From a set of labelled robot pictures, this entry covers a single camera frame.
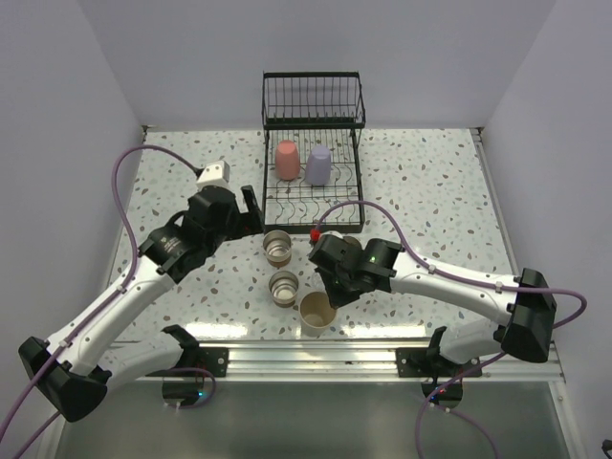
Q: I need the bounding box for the beige plastic cup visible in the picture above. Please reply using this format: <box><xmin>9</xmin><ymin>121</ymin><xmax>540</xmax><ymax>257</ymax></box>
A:
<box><xmin>298</xmin><ymin>292</ymin><xmax>337</xmax><ymax>338</ymax></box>

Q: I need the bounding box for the pink plastic cup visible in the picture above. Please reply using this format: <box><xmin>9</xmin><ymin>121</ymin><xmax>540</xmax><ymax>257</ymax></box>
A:
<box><xmin>274</xmin><ymin>140</ymin><xmax>300</xmax><ymax>181</ymax></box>

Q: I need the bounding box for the lilac plastic cup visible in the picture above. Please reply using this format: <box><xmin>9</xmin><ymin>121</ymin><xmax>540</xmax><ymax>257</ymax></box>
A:
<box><xmin>305</xmin><ymin>144</ymin><xmax>332</xmax><ymax>186</ymax></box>

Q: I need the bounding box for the steel cup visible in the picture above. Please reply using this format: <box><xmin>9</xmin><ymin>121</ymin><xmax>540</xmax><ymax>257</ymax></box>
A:
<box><xmin>269</xmin><ymin>271</ymin><xmax>299</xmax><ymax>308</ymax></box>
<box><xmin>262</xmin><ymin>229</ymin><xmax>292</xmax><ymax>268</ymax></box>
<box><xmin>343</xmin><ymin>235</ymin><xmax>361</xmax><ymax>247</ymax></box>

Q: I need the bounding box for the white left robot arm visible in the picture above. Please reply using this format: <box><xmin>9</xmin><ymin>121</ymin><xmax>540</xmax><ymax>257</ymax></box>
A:
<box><xmin>18</xmin><ymin>186</ymin><xmax>264</xmax><ymax>422</ymax></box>

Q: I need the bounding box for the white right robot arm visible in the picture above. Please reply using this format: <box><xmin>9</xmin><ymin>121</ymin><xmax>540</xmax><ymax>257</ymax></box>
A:
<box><xmin>308</xmin><ymin>233</ymin><xmax>557</xmax><ymax>376</ymax></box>

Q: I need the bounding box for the clear glass cup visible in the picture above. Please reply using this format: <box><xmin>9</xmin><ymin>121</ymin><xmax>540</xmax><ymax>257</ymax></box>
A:
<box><xmin>310</xmin><ymin>273</ymin><xmax>325</xmax><ymax>291</ymax></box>

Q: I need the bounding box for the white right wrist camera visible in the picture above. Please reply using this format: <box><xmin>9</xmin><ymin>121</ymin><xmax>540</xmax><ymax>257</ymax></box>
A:
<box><xmin>310</xmin><ymin>229</ymin><xmax>343</xmax><ymax>246</ymax></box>

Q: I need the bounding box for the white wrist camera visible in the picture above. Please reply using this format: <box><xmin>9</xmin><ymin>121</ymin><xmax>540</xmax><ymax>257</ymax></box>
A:
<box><xmin>310</xmin><ymin>229</ymin><xmax>343</xmax><ymax>246</ymax></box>
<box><xmin>196</xmin><ymin>160</ymin><xmax>230</xmax><ymax>190</ymax></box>

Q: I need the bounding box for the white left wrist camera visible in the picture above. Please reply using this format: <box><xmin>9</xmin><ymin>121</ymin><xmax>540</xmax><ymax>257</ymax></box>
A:
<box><xmin>196</xmin><ymin>160</ymin><xmax>230</xmax><ymax>190</ymax></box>

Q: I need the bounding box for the aluminium front mounting rail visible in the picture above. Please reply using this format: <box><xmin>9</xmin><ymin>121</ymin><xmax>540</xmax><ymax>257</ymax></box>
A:
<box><xmin>61</xmin><ymin>337</ymin><xmax>560</xmax><ymax>383</ymax></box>

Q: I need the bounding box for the black right base bracket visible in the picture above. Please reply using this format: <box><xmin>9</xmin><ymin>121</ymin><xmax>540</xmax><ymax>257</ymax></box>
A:
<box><xmin>395</xmin><ymin>347</ymin><xmax>461</xmax><ymax>379</ymax></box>

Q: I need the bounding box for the black base bracket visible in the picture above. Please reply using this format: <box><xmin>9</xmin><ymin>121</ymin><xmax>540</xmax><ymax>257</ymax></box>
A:
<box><xmin>395</xmin><ymin>347</ymin><xmax>461</xmax><ymax>379</ymax></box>
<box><xmin>186</xmin><ymin>346</ymin><xmax>230</xmax><ymax>378</ymax></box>

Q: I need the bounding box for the black wire dish rack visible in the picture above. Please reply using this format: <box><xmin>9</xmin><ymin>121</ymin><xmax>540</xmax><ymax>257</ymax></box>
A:
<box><xmin>261</xmin><ymin>71</ymin><xmax>366</xmax><ymax>234</ymax></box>

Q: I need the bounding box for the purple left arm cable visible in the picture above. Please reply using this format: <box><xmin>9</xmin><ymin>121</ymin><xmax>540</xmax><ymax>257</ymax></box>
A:
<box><xmin>0</xmin><ymin>145</ymin><xmax>219</xmax><ymax>459</ymax></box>

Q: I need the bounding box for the black left base bracket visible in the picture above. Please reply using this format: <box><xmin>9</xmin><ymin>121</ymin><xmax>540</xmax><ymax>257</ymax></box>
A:
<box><xmin>186</xmin><ymin>346</ymin><xmax>230</xmax><ymax>378</ymax></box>

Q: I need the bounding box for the aluminium corner rail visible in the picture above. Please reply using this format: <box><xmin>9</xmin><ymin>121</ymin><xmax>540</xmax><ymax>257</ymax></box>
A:
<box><xmin>470</xmin><ymin>127</ymin><xmax>483</xmax><ymax>143</ymax></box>

